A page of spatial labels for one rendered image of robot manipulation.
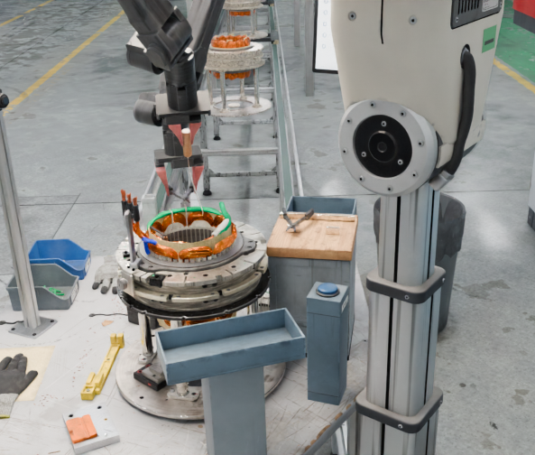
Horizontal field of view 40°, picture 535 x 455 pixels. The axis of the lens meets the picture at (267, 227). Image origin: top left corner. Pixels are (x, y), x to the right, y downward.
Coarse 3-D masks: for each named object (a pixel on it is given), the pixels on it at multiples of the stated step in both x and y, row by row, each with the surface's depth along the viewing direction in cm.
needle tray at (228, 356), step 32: (224, 320) 136; (256, 320) 138; (288, 320) 137; (160, 352) 129; (192, 352) 133; (224, 352) 126; (256, 352) 128; (288, 352) 130; (224, 384) 130; (256, 384) 132; (224, 416) 133; (256, 416) 135; (224, 448) 135; (256, 448) 138
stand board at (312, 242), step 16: (288, 224) 174; (304, 224) 174; (320, 224) 173; (336, 224) 173; (352, 224) 173; (272, 240) 166; (288, 240) 166; (304, 240) 166; (320, 240) 165; (336, 240) 165; (352, 240) 165; (288, 256) 163; (304, 256) 163; (320, 256) 162; (336, 256) 161
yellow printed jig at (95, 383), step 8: (112, 336) 178; (120, 336) 178; (112, 344) 179; (120, 344) 179; (112, 352) 176; (104, 360) 173; (112, 360) 173; (104, 368) 170; (88, 376) 165; (96, 376) 166; (104, 376) 167; (88, 384) 163; (96, 384) 163; (104, 384) 166; (80, 392) 161; (88, 392) 160; (96, 392) 162
